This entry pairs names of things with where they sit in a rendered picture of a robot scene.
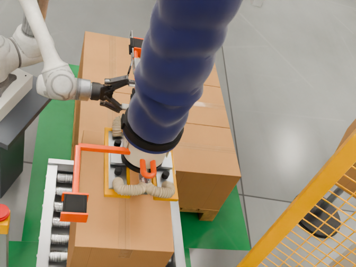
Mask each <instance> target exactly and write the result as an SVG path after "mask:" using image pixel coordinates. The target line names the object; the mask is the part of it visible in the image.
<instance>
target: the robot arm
mask: <svg viewBox="0 0 356 267"><path fill-rule="evenodd" d="M19 2H20V4H21V6H22V9H23V11H24V14H23V22H22V24H20V25H19V26H18V27H17V29H16V31H15V32H14V34H13V35H12V37H10V38H5V37H4V36H2V35H0V97H1V96H2V94H3V92H4V91H5V90H6V89H7V88H8V87H9V86H10V85H11V83H12V82H13V81H15V80H16V79H17V76H16V75H14V74H10V73H11V72H12V71H14V70H16V69H17V68H22V67H27V66H31V65H34V64H37V63H40V62H44V68H43V70H42V72H41V73H42V74H41V75H39V76H38V79H37V83H36V89H37V93H38V94H39V95H41V96H44V97H46V98H49V99H53V100H60V101H68V100H80V101H88V100H89V99H90V100H95V101H98V100H100V106H104V107H106V108H108V109H110V110H112V111H114V112H116V113H120V111H121V110H126V109H127V108H128V107H129V104H124V103H122V104H120V103H119V102H118V101H116V100H115V99H114V98H113V97H112V95H113V92H114V91H115V90H117V89H119V88H121V87H124V86H126V85H128V86H131V87H134V86H135V82H136V81H135V80H131V79H129V77H128V75H124V76H119V77H114V78H105V79H104V84H101V83H97V82H92V83H91V81H90V80H89V79H82V78H75V76H74V74H73V72H72V70H71V68H70V66H69V64H68V63H66V62H64V61H62V60H61V59H60V57H59V55H58V53H57V50H56V48H55V43H54V40H53V38H52V36H51V35H50V34H49V31H48V29H47V26H46V23H45V20H46V14H47V8H48V3H49V0H19ZM106 100H107V101H108V102H107V101H106Z"/></svg>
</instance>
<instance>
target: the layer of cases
mask: <svg viewBox="0 0 356 267"><path fill-rule="evenodd" d="M129 45H130V39H128V38H122V37H116V36H112V35H106V34H100V33H94V32H88V31H85V34H84V41H83V47H82V54H81V60H80V65H79V71H78V78H82V79H89V80H90V81H91V83H92V82H97V83H101V84H104V79H105V78H114V77H119V76H124V75H127V73H128V70H129V66H130V64H131V55H130V54H129ZM132 88H134V87H131V86H128V85H126V86H124V87H121V88H119V89H117V90H115V91H114V92H113V95H112V97H113V98H114V99H115V100H116V101H118V102H119V103H120V104H122V103H124V104H129V103H130V96H131V94H132ZM125 111H126V110H121V111H120V113H116V112H114V111H112V110H110V109H108V108H106V107H104V106H100V100H98V101H95V100H90V99H89V100H88V101H80V100H76V115H75V130H74V144H73V160H74V150H75V145H78V144H79V143H81V142H82V136H83V131H84V130H91V131H99V132H104V128H105V127H108V128H112V125H113V124H112V123H113V120H114V119H115V118H116V117H118V116H120V115H122V114H123V113H124V114H125ZM172 151H173V159H174V167H175V171H176V175H175V176H176V184H177V192H178V198H179V199H178V201H179V208H193V209H209V210H219V209H220V208H221V206H222V205H223V204H224V202H225V201H226V199H227V198H228V196H229V195H230V193H231V191H232V190H233V188H234V187H235V185H236V184H237V182H238V181H239V179H240V178H241V173H240V169H239V165H238V160H237V156H236V152H235V147H234V143H233V138H232V134H231V131H230V126H229V122H228V118H227V113H226V109H225V104H224V99H223V95H222V92H221V88H220V83H219V79H218V74H217V70H216V65H215V63H214V66H213V69H212V71H211V73H210V75H209V77H208V78H207V80H206V81H205V82H204V84H203V93H202V96H201V98H200V99H199V100H197V101H196V102H195V104H194V105H193V106H192V108H191V109H190V110H189V116H188V119H187V121H186V124H185V126H184V132H183V135H182V137H181V139H180V141H179V143H178V144H177V145H176V147H175V148H174V149H172Z"/></svg>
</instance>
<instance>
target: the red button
mask: <svg viewBox="0 0 356 267"><path fill-rule="evenodd" d="M9 215H10V210H9V208H8V207H7V206H6V205H4V204H0V222H1V221H5V220H6V219H7V218H8V217H9Z"/></svg>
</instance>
